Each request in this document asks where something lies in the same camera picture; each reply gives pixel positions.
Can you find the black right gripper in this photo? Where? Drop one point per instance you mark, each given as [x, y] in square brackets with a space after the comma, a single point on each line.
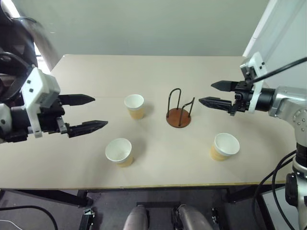
[242, 98]

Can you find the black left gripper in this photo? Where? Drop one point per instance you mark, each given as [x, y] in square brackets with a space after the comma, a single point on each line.
[49, 119]

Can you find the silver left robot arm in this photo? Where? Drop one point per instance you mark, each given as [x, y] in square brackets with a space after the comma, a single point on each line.
[18, 119]

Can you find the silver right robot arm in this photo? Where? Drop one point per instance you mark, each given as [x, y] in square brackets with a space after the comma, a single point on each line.
[287, 103]

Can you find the white tan paper cup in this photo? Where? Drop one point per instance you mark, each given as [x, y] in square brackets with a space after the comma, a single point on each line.
[225, 146]
[135, 106]
[120, 152]

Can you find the white panel board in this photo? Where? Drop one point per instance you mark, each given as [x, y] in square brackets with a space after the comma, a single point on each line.
[283, 31]

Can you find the dark rounded metallic shape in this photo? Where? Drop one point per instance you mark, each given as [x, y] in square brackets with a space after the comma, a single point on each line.
[136, 219]
[194, 219]

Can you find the grey floor panel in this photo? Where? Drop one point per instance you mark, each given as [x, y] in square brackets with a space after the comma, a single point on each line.
[275, 210]

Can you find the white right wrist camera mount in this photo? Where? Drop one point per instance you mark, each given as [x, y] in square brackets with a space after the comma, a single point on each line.
[257, 64]

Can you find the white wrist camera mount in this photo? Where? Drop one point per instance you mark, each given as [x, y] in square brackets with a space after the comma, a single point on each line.
[40, 88]
[257, 64]

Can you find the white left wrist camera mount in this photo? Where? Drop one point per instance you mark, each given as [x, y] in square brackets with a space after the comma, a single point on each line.
[40, 88]

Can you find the black table frame leg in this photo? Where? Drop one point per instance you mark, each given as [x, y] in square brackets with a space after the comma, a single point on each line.
[60, 196]
[251, 192]

